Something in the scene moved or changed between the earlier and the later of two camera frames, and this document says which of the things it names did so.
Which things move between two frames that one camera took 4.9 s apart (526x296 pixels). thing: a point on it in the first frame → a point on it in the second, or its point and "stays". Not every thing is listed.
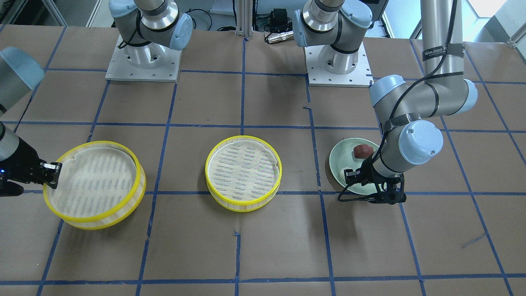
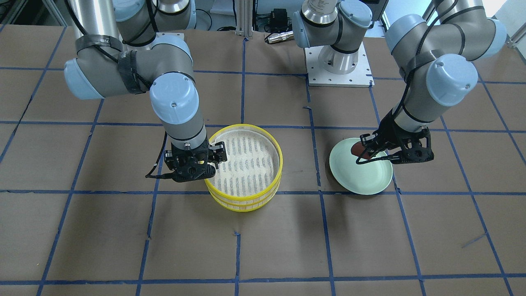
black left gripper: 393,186 → 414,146
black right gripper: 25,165 → 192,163
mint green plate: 342,157 stays
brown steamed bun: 363,151 stays
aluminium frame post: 244,10 stays
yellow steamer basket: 101,185 → 253,168
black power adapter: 279,17 stays
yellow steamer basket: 243,173 stays
